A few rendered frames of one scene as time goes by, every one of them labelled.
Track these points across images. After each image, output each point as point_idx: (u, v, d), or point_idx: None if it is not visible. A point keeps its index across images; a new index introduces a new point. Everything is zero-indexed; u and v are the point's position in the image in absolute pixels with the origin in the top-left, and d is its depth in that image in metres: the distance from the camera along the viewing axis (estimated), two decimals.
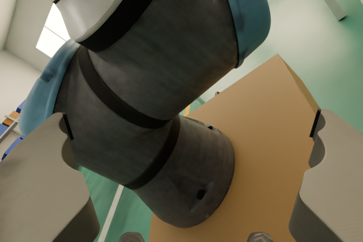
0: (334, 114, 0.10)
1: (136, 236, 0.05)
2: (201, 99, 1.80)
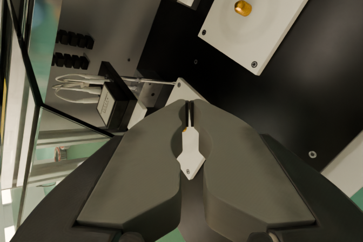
0: (203, 101, 0.12)
1: (136, 236, 0.05)
2: None
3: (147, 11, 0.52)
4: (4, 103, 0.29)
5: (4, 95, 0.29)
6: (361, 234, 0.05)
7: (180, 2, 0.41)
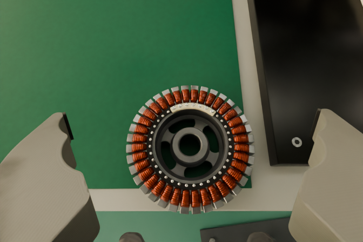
0: (334, 114, 0.10)
1: (136, 236, 0.05)
2: None
3: None
4: None
5: None
6: None
7: None
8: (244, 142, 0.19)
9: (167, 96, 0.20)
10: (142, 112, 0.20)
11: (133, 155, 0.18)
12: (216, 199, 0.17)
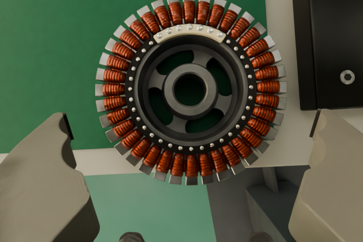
0: (334, 114, 0.10)
1: (136, 236, 0.05)
2: None
3: None
4: None
5: None
6: None
7: None
8: (271, 78, 0.12)
9: (146, 18, 0.12)
10: (112, 48, 0.13)
11: (108, 116, 0.12)
12: (235, 163, 0.12)
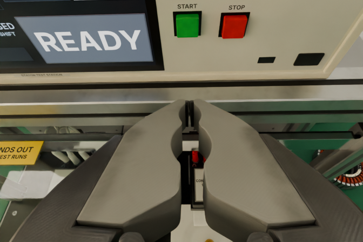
0: (203, 101, 0.12)
1: (136, 236, 0.05)
2: None
3: None
4: (11, 154, 0.24)
5: (21, 153, 0.24)
6: (361, 234, 0.05)
7: (189, 178, 0.47)
8: None
9: None
10: None
11: None
12: None
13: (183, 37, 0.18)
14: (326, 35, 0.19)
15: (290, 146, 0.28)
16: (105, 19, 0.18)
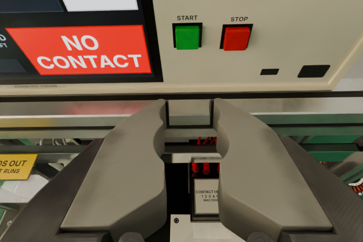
0: (223, 101, 0.12)
1: (136, 236, 0.05)
2: None
3: (166, 138, 0.56)
4: (2, 168, 0.23)
5: (13, 167, 0.23)
6: None
7: (189, 187, 0.46)
8: None
9: None
10: None
11: None
12: None
13: (183, 48, 0.17)
14: (332, 47, 0.18)
15: None
16: (101, 31, 0.17)
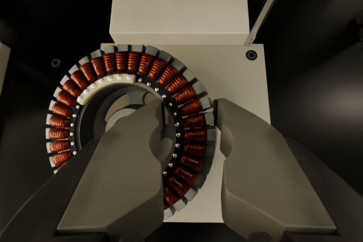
0: (228, 101, 0.12)
1: (136, 236, 0.05)
2: None
3: None
4: None
5: None
6: None
7: None
8: (190, 99, 0.12)
9: (66, 88, 0.14)
10: (51, 122, 0.14)
11: None
12: (182, 193, 0.12)
13: None
14: None
15: None
16: None
